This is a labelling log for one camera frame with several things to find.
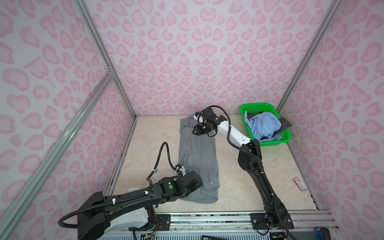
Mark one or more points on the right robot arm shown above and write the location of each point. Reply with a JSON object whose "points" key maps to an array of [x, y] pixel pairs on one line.
{"points": [[215, 119]]}

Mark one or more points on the grey long sleeve shirt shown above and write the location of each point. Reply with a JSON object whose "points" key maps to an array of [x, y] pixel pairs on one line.
{"points": [[198, 153]]}

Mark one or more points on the red white label card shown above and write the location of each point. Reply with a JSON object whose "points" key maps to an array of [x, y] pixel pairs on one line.
{"points": [[300, 183]]}

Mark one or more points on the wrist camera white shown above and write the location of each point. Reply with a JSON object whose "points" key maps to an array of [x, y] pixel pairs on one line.
{"points": [[199, 117], [180, 170]]}

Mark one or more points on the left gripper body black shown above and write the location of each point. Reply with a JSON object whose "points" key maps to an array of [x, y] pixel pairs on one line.
{"points": [[184, 194]]}

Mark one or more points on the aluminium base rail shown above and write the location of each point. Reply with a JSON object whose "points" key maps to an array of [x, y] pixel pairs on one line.
{"points": [[147, 224]]}

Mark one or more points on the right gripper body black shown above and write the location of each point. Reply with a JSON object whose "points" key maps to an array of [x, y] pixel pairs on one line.
{"points": [[204, 128]]}

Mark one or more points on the blue tool at edge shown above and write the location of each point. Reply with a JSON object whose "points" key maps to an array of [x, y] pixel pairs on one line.
{"points": [[322, 233]]}

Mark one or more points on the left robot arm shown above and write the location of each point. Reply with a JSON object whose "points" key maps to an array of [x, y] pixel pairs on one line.
{"points": [[101, 210]]}

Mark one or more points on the black shirt in basket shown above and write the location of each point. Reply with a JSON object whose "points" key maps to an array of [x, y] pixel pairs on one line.
{"points": [[283, 124]]}

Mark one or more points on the green plastic basket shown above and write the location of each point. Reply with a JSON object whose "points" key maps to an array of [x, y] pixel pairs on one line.
{"points": [[264, 124]]}

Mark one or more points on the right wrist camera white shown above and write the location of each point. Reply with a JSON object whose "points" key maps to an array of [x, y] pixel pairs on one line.
{"points": [[199, 117]]}

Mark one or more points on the light blue shirt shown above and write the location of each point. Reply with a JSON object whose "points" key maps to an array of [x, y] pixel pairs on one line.
{"points": [[262, 124]]}

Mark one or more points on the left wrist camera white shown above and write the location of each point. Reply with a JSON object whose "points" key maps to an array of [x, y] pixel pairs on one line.
{"points": [[180, 170]]}

